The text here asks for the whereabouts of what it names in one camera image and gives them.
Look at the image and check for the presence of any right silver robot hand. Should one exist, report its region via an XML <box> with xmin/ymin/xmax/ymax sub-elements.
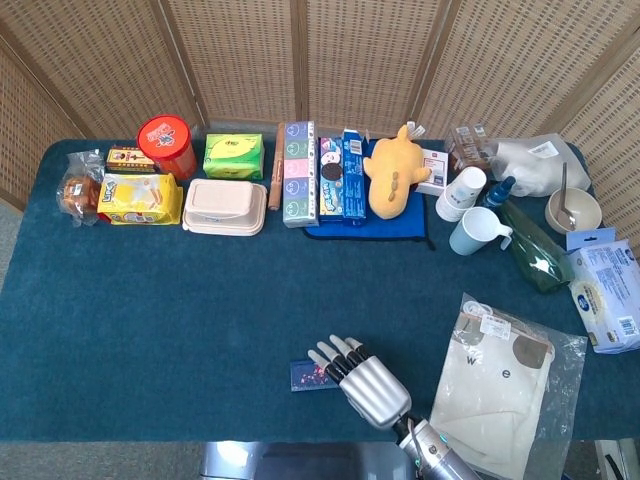
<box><xmin>307</xmin><ymin>334</ymin><xmax>413</xmax><ymax>430</ymax></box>

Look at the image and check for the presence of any blue cardboard glasses case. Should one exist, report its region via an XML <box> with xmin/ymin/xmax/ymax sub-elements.
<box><xmin>289</xmin><ymin>358</ymin><xmax>341</xmax><ymax>394</ymax></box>

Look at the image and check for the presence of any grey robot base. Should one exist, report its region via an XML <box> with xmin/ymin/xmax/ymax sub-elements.
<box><xmin>198</xmin><ymin>440</ymin><xmax>416</xmax><ymax>480</ymax></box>

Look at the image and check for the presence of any canvas bag in clear plastic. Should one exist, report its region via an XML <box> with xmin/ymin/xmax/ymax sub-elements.
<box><xmin>428</xmin><ymin>292</ymin><xmax>588</xmax><ymax>476</ymax></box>

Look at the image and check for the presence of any blue cloth mat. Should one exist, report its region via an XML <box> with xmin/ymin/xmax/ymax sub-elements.
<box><xmin>303</xmin><ymin>139</ymin><xmax>436</xmax><ymax>251</ymax></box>

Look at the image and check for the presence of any light blue plastic mug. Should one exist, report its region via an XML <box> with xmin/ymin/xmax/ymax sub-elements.
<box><xmin>448</xmin><ymin>206</ymin><xmax>514</xmax><ymax>257</ymax></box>

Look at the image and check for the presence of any dark blue open carton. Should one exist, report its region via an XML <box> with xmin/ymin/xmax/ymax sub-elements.
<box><xmin>341</xmin><ymin>128</ymin><xmax>370</xmax><ymax>226</ymax></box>

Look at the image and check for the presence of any green glass bottle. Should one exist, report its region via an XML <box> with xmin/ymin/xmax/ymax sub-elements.
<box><xmin>497</xmin><ymin>199</ymin><xmax>576</xmax><ymax>294</ymax></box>

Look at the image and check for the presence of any blue sandwich cookie box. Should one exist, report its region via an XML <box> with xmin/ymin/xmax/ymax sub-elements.
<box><xmin>318</xmin><ymin>136</ymin><xmax>345</xmax><ymax>223</ymax></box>

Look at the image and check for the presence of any stack of paper cups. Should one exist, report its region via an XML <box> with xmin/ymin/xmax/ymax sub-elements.
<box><xmin>435</xmin><ymin>166</ymin><xmax>488</xmax><ymax>223</ymax></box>

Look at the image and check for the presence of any yellow plush toy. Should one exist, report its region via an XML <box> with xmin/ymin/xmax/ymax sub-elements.
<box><xmin>362</xmin><ymin>124</ymin><xmax>434</xmax><ymax>220</ymax></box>

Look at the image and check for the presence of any pastel pocket tissue multipack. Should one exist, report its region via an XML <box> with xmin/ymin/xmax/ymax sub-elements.
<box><xmin>282</xmin><ymin>119</ymin><xmax>320</xmax><ymax>229</ymax></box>

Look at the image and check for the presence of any small white box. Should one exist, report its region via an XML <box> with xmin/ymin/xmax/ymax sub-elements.
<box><xmin>414</xmin><ymin>147</ymin><xmax>450</xmax><ymax>197</ymax></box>

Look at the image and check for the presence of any dark blue small bottle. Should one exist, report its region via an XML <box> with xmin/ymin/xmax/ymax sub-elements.
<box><xmin>481</xmin><ymin>175</ymin><xmax>517</xmax><ymax>210</ymax></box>

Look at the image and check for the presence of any beige plastic lunch box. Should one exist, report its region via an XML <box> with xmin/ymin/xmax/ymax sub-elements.
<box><xmin>181</xmin><ymin>178</ymin><xmax>268</xmax><ymax>237</ymax></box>

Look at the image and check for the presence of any wooden rolling pin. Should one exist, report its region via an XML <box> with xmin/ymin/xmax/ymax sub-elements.
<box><xmin>267</xmin><ymin>122</ymin><xmax>286</xmax><ymax>212</ymax></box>

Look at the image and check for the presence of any white wet wipes pack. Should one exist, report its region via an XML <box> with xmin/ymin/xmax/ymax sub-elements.
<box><xmin>567</xmin><ymin>239</ymin><xmax>640</xmax><ymax>355</ymax></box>

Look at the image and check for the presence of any clear plastic container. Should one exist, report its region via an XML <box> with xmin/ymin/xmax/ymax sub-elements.
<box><xmin>444</xmin><ymin>123</ymin><xmax>494</xmax><ymax>176</ymax></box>

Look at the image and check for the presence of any blue hang card package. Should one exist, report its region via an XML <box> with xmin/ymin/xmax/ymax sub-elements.
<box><xmin>565</xmin><ymin>227</ymin><xmax>618</xmax><ymax>252</ymax></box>

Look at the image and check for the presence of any beige bowl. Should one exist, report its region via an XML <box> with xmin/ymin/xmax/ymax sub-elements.
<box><xmin>544</xmin><ymin>188</ymin><xmax>603</xmax><ymax>233</ymax></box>

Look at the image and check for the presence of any green tissue pack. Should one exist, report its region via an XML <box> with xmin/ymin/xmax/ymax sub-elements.
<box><xmin>202</xmin><ymin>132</ymin><xmax>265</xmax><ymax>181</ymax></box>

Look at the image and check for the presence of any metal spoon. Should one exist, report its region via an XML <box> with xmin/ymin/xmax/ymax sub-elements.
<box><xmin>555</xmin><ymin>161</ymin><xmax>578</xmax><ymax>232</ymax></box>

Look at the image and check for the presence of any white plastic bag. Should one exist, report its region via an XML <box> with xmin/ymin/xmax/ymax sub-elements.
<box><xmin>487</xmin><ymin>132</ymin><xmax>592</xmax><ymax>199</ymax></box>

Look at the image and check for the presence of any yellow biscuit pack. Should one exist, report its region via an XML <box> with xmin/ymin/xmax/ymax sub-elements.
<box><xmin>96</xmin><ymin>172</ymin><xmax>184</xmax><ymax>226</ymax></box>

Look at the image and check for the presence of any orange tub with red lid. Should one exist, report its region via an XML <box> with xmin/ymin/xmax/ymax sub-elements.
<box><xmin>136</xmin><ymin>114</ymin><xmax>198</xmax><ymax>182</ymax></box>

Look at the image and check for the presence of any small red yellow snack box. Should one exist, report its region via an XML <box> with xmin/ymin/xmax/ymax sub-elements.
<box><xmin>105</xmin><ymin>145</ymin><xmax>161</xmax><ymax>175</ymax></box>

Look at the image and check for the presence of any woven folding screen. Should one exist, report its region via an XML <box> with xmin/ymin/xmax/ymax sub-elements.
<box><xmin>0</xmin><ymin>0</ymin><xmax>640</xmax><ymax>251</ymax></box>

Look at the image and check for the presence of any bread in clear bag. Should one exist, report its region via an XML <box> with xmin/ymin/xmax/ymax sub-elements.
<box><xmin>57</xmin><ymin>148</ymin><xmax>106</xmax><ymax>229</ymax></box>

